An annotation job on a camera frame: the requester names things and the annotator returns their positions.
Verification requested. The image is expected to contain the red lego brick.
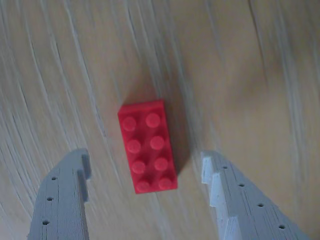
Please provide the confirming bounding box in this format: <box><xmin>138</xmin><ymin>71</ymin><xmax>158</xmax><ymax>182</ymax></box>
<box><xmin>117</xmin><ymin>99</ymin><xmax>179</xmax><ymax>195</ymax></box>

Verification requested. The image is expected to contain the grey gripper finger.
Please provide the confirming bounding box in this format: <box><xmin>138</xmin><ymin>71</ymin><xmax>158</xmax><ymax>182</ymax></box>
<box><xmin>25</xmin><ymin>148</ymin><xmax>92</xmax><ymax>240</ymax></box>
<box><xmin>200</xmin><ymin>149</ymin><xmax>312</xmax><ymax>240</ymax></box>

